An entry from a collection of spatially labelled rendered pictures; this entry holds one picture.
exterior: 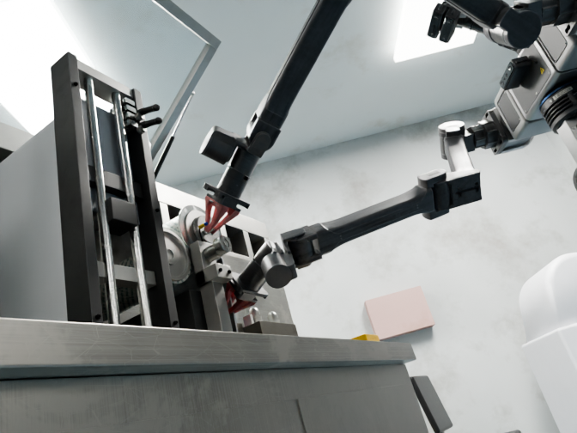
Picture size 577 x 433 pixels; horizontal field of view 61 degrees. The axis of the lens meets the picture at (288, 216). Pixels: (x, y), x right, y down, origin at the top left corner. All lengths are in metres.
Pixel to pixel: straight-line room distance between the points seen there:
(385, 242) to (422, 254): 0.32
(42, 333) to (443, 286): 3.88
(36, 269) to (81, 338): 0.52
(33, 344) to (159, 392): 0.16
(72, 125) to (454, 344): 3.60
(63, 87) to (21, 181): 0.26
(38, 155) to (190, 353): 0.63
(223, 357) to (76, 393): 0.18
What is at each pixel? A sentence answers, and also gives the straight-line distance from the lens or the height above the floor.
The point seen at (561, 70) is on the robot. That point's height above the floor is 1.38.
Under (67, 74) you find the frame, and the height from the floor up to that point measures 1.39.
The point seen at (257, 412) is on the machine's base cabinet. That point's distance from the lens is 0.67.
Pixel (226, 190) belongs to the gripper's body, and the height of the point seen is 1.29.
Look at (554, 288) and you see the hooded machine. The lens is 3.50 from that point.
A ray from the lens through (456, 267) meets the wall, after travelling 4.27.
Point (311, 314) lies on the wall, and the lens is 4.03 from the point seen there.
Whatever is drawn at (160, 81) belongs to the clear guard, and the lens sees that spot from 1.62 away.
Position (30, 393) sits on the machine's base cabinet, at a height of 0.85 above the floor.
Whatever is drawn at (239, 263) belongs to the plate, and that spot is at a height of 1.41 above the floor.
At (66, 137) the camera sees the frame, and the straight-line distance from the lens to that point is 0.86.
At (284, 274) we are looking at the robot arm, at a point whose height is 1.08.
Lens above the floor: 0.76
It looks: 24 degrees up
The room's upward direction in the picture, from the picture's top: 16 degrees counter-clockwise
